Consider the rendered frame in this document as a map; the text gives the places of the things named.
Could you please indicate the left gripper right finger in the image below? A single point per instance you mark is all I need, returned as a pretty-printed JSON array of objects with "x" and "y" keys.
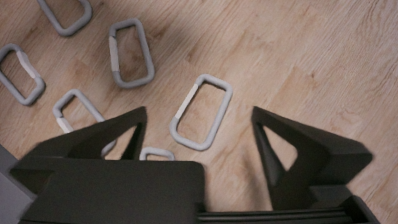
[{"x": 319, "y": 158}]

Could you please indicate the grey tray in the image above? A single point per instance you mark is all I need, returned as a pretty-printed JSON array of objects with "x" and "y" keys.
[{"x": 13, "y": 203}]

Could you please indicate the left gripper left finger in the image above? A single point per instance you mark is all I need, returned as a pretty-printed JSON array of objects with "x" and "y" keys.
[{"x": 93, "y": 141}]

